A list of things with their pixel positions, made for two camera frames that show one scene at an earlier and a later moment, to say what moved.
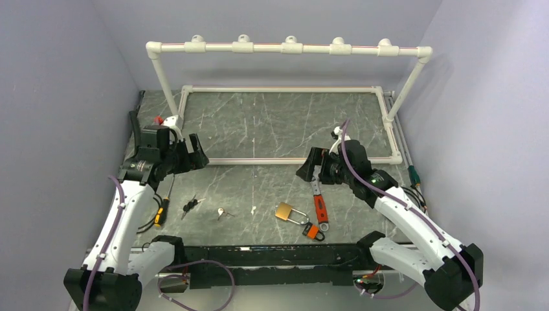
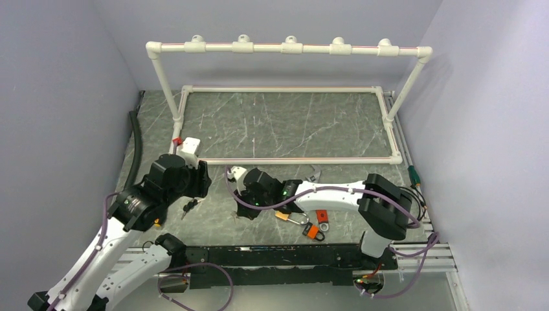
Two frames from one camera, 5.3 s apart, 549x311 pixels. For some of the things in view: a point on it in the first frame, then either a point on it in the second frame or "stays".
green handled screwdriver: [415, 177] stays
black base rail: [274, 264] stays
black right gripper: [318, 155] → [245, 211]
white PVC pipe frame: [242, 45] stays
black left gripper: [192, 161] → [201, 179]
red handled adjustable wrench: [320, 205] stays
